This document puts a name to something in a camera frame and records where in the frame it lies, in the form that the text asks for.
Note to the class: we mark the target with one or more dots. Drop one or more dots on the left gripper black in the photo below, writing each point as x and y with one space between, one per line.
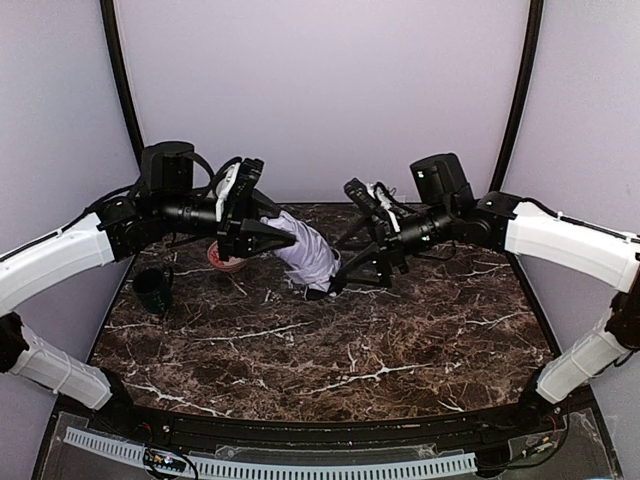
239 211

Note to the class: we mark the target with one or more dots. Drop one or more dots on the lavender folding umbrella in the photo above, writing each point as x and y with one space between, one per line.
311 261

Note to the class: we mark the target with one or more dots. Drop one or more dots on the black cup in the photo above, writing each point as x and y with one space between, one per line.
153 288

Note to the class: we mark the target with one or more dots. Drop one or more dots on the right black corner post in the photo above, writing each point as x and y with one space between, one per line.
520 93

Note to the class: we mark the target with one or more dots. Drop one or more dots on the grey slotted cable duct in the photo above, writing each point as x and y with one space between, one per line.
245 463

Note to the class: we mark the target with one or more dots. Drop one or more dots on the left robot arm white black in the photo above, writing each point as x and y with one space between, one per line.
118 226

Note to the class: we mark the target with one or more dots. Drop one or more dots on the left black corner post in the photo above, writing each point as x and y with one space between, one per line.
119 72

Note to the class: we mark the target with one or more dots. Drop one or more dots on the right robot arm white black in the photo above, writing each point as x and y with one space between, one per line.
522 227

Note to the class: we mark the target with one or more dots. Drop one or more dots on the black front table rail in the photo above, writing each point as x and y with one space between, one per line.
484 429

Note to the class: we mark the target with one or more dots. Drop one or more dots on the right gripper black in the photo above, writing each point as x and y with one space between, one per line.
381 232

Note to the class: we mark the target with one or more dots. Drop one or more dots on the black corner post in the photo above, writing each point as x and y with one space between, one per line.
520 93
119 72

